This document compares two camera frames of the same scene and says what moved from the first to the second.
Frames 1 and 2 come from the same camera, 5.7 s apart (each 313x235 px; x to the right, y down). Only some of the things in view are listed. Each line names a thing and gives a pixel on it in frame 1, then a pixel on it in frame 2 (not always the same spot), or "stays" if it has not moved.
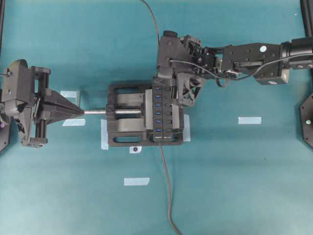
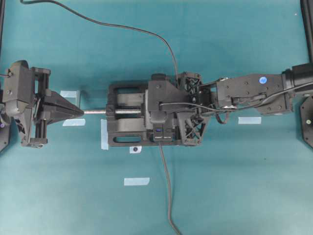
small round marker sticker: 135,149 stays
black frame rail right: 306,8 stays
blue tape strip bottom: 136,181 stays
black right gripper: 195,60 to 190,89
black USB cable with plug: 148,7 to 108,25
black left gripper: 41,99 stays
